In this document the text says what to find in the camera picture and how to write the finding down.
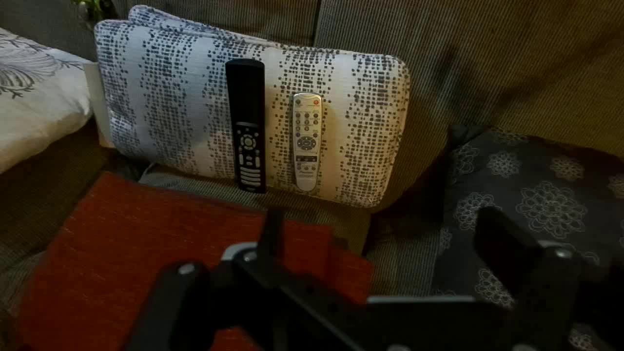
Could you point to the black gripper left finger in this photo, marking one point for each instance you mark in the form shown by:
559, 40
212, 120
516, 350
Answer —
195, 313

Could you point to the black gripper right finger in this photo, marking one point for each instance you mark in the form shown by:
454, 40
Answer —
557, 294

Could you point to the black remote control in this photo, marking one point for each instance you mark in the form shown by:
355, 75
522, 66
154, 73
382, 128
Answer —
245, 118

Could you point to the white remote control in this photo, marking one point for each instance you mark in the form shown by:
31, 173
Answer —
306, 140

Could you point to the red textured cushion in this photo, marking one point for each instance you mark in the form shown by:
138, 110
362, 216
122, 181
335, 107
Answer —
128, 261

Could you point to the dark pillow with floral pattern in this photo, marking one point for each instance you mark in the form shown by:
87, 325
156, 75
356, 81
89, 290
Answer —
532, 188

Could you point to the grey striped cushion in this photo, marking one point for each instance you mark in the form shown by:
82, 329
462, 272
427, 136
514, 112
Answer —
195, 187

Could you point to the white pillow with dark dots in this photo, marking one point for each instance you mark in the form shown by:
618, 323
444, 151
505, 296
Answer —
175, 99

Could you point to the olive brown sofa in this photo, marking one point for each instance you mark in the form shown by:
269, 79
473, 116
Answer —
507, 60

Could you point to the white pillow with leaf print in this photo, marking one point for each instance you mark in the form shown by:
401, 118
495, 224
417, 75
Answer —
35, 99

